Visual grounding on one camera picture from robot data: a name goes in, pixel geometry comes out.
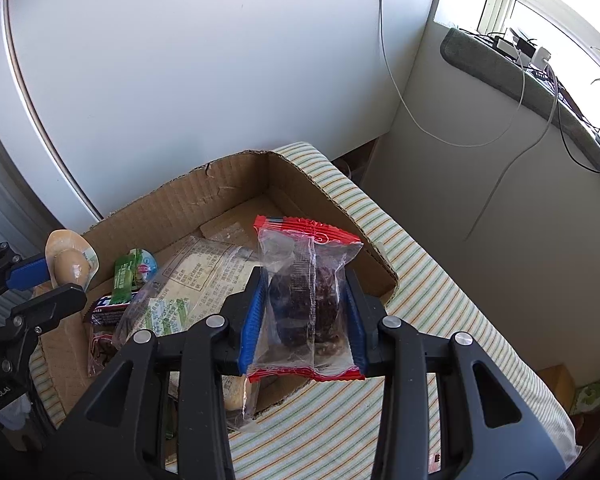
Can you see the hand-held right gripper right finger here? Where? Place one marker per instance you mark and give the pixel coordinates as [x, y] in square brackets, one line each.
[356, 330]

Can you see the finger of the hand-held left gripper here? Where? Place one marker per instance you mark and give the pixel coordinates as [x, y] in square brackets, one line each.
[27, 272]
[55, 305]

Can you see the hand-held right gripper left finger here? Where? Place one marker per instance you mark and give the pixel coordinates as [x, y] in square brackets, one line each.
[252, 330]

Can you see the beige egg packet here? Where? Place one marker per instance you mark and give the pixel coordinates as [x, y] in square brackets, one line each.
[70, 260]

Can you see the dark chocolate bar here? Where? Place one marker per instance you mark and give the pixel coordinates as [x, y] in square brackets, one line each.
[102, 330]

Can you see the clear red-edged cake packet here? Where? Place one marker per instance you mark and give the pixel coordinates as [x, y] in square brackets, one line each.
[300, 300]

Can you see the green snack packet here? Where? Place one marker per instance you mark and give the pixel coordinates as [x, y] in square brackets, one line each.
[126, 277]

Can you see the brown cardboard box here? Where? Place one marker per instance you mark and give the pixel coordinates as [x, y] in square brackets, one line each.
[180, 200]

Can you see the clear bread packet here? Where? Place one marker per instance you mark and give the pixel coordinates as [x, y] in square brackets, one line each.
[200, 280]

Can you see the small brown carton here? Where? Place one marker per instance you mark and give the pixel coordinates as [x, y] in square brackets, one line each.
[555, 385]

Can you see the green printed box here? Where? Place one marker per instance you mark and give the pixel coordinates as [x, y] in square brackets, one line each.
[597, 395]

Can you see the black power adapter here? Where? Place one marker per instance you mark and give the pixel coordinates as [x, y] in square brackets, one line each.
[505, 46]

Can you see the white power strip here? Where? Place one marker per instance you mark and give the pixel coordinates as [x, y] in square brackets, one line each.
[537, 55]

